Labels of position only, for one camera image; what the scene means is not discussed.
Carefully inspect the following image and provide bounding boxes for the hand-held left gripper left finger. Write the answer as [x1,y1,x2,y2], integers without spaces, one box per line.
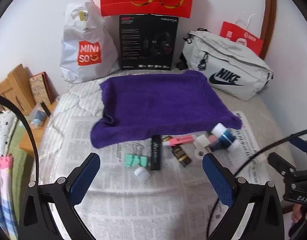
[18,152,101,240]

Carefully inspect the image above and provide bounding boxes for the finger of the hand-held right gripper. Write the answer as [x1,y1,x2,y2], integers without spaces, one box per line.
[268,152,297,178]
[290,137,307,155]

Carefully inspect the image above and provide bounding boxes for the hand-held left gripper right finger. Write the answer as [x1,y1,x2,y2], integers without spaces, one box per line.
[202,152,285,240]

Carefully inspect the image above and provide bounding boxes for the dark brown chocolate bar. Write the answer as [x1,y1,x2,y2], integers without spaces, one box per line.
[172,145,193,167]

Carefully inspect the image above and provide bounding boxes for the teal and white jar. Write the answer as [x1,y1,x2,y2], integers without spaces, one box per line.
[211,123,235,143]

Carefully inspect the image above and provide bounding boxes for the mint green binder clip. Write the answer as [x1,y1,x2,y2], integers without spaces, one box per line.
[125,142,149,167]

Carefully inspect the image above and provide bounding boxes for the pink flashlight pen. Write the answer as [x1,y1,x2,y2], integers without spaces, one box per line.
[161,134,196,146]

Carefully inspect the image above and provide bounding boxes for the white bottle cap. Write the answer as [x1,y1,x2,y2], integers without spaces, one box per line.
[134,167,151,180]

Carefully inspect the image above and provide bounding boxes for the black tube with script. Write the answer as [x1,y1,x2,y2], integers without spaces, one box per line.
[150,135,162,171]

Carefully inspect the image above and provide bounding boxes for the person's right hand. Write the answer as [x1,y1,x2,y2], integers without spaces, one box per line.
[291,202,307,227]

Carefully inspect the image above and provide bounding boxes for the newspaper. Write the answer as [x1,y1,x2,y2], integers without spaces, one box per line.
[47,110,271,240]

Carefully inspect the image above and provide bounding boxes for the green blanket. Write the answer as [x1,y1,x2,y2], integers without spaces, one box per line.
[8,122,37,205]

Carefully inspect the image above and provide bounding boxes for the light wooden nightstand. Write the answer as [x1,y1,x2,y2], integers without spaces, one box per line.
[18,102,59,155]

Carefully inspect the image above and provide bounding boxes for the clear plastic box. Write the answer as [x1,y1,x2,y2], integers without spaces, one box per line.
[27,104,50,130]

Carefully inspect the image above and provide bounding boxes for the pink and blue cloth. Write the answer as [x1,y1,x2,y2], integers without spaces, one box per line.
[0,154,19,230]

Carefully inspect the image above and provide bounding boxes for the white dotted pillow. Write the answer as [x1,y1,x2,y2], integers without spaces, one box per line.
[0,110,19,155]

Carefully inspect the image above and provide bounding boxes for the purple towel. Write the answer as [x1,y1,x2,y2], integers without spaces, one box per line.
[90,70,242,149]

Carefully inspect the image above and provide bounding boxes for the patterned notebook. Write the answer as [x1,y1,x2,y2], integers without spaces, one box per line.
[28,72,54,105]

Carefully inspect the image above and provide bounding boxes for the grey waist bag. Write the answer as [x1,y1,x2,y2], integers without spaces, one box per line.
[181,29,274,102]

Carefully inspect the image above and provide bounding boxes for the dark wooden headboard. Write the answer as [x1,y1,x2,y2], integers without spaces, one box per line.
[259,0,277,60]

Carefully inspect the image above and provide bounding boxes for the white plastic shopping bag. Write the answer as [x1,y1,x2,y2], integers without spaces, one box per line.
[60,0,120,83]

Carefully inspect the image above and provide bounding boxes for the black headset box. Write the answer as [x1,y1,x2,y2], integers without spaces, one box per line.
[118,14,179,71]

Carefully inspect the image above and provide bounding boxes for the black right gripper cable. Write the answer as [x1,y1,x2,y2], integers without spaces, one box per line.
[210,129,307,233]

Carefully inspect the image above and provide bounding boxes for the red paper bag white handles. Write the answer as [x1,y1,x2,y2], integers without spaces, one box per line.
[220,12,264,58]

